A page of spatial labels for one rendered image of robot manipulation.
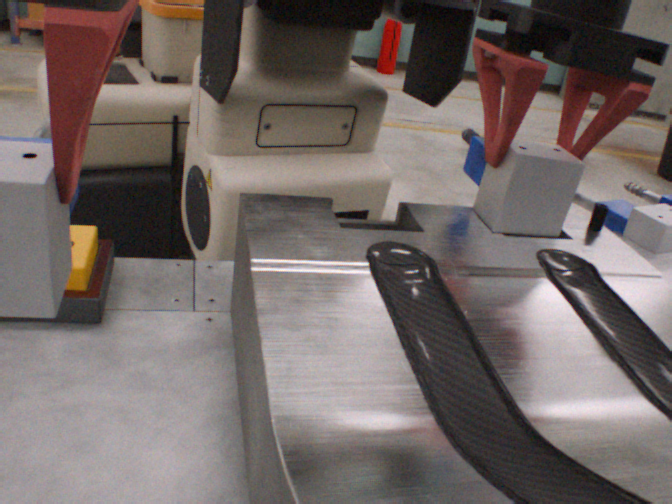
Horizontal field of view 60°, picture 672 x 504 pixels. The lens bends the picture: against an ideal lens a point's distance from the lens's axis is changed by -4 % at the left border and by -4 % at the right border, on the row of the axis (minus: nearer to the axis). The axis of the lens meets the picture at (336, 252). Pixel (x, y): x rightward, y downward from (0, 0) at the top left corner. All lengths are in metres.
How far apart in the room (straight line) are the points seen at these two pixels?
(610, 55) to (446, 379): 0.21
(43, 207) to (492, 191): 0.28
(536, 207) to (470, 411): 0.18
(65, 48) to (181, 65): 0.78
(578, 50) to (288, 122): 0.41
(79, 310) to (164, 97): 0.56
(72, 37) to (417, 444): 0.17
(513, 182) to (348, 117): 0.38
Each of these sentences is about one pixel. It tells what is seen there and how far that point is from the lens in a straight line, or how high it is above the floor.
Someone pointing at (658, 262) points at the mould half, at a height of 0.86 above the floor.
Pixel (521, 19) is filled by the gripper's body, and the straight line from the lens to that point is 0.36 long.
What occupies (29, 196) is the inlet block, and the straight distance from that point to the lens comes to 0.21.
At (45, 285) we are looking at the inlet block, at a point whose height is 0.92.
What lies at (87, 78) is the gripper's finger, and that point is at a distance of 0.20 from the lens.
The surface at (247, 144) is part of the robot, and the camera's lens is 0.70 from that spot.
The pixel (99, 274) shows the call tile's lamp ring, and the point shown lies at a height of 0.82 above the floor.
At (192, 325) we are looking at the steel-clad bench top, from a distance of 0.42.
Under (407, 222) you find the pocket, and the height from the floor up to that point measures 0.88.
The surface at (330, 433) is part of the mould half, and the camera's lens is 0.23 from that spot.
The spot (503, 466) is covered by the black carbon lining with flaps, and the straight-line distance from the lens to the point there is 0.24.
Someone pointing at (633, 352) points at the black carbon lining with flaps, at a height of 0.88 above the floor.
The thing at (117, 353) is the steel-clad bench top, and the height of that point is 0.80.
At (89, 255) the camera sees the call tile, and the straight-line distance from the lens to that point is 0.43.
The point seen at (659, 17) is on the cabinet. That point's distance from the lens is 6.32.
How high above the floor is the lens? 1.04
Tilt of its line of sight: 27 degrees down
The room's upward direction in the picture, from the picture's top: 10 degrees clockwise
